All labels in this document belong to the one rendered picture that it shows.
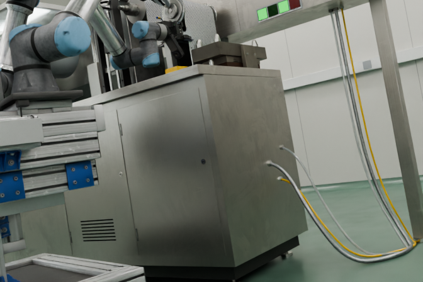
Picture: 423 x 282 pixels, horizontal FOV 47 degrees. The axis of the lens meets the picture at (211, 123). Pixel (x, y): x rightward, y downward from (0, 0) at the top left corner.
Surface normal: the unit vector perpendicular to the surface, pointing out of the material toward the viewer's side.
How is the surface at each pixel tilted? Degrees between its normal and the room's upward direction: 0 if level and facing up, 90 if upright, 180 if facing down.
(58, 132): 90
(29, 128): 90
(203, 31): 90
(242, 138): 90
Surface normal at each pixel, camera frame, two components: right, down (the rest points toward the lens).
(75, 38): 0.88, -0.07
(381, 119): -0.60, 0.05
